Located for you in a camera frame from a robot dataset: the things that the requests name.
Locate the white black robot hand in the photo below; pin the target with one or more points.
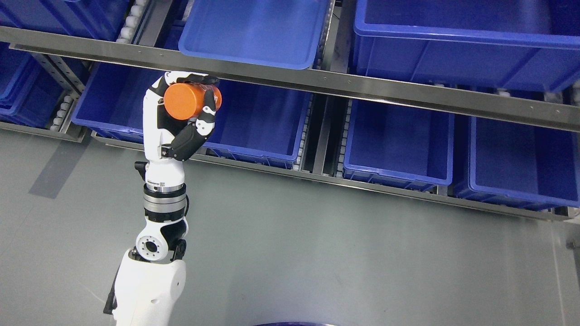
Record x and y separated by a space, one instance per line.
169 142

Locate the orange cylindrical capacitor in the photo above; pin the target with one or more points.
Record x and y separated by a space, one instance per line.
183 101

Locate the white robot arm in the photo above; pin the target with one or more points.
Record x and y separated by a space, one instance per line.
152 274

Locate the blue bin lower middle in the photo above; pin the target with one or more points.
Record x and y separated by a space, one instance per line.
259 124

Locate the blue bin upper left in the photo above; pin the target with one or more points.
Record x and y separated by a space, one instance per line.
96 19

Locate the blue bin far left lower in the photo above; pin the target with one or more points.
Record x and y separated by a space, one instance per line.
29 94

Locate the shallow blue tray bin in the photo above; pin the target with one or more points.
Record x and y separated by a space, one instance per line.
275 33

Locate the blue bin lower centre-right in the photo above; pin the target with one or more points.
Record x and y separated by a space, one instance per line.
399 146

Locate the blue bin lower far-right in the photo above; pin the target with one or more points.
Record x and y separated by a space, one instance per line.
515 165

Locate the large blue bin right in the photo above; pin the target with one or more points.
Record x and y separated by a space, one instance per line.
529 45

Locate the steel shelf rack frame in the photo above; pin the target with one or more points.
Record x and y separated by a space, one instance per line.
414 95

